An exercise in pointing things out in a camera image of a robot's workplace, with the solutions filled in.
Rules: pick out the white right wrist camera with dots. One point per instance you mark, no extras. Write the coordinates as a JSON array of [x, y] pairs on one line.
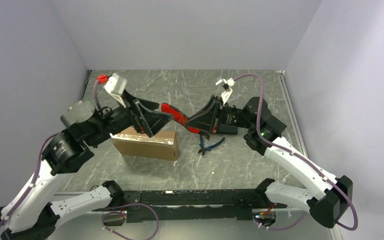
[[226, 84]]

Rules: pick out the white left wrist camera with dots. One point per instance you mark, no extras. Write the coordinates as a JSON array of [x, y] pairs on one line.
[[114, 85]]

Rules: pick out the aluminium rail frame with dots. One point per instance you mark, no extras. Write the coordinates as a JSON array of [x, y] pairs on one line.
[[325, 196]]

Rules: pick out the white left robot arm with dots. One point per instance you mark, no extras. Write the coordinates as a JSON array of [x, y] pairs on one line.
[[31, 215]]

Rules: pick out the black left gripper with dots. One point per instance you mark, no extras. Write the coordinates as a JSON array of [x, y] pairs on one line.
[[151, 120]]

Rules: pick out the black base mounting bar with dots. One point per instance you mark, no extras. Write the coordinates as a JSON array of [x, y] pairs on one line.
[[203, 204]]

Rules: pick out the brown cardboard express box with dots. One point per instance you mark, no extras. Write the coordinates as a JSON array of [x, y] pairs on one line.
[[163, 146]]

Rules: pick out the red utility knife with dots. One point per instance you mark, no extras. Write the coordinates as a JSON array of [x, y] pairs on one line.
[[178, 116]]

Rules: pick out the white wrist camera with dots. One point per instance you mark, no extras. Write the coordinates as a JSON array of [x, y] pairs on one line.
[[114, 85], [226, 84]]

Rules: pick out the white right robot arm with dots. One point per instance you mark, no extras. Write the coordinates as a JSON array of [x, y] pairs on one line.
[[324, 196]]

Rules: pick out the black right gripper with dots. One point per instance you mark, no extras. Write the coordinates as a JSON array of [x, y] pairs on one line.
[[203, 119]]

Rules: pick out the black flat pad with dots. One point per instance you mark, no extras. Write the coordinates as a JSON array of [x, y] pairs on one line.
[[230, 130]]

